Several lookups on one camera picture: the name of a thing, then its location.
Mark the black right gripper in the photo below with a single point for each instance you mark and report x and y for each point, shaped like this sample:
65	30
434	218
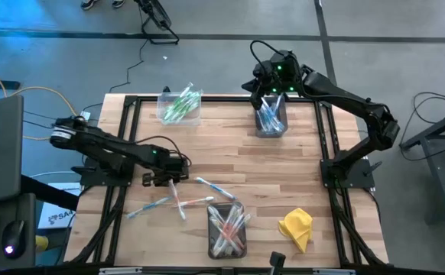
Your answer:
270	86

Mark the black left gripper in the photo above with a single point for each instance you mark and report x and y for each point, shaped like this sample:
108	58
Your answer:
161	172

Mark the blue toothbrush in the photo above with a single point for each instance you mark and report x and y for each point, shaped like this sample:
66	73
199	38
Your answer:
268	114
260	114
150	206
216	188
274	124
278	105
262	118

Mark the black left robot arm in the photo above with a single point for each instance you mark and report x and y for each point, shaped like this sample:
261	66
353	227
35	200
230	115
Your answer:
104	143

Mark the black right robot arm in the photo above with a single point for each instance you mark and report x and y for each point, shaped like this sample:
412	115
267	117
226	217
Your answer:
352	103

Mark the grey translucent plastic bin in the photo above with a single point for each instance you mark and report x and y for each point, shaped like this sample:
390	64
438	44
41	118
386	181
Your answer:
272	133

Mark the clear plastic bin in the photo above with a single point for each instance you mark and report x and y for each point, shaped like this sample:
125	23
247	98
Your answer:
197	121

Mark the black plastic tray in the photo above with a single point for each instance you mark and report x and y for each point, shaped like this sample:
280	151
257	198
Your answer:
212	248

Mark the white cardboard box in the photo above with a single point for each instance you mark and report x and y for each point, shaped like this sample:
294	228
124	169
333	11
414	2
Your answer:
60	214

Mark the black floor fan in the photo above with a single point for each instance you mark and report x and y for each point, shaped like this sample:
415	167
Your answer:
155	13

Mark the small yellow object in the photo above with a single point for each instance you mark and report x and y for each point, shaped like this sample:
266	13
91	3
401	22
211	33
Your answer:
42	242

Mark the yellow cloth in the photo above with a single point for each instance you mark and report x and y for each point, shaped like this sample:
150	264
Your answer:
297	227

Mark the black handheld device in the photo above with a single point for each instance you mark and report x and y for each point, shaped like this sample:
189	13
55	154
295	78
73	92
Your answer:
277	261

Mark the person's shoe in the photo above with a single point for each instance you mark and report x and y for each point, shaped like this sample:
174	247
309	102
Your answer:
89	4
117	3

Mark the black computer mouse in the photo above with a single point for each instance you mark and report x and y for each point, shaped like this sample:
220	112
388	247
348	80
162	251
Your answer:
14	238

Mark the dark-legged side table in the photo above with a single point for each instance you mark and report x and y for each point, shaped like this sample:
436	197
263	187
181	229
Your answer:
442	179

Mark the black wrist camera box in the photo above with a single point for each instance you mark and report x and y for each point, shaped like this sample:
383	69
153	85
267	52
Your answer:
262	70
178	164

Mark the silver metal bracket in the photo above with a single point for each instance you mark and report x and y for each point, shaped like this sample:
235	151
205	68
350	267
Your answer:
333	271
120	270

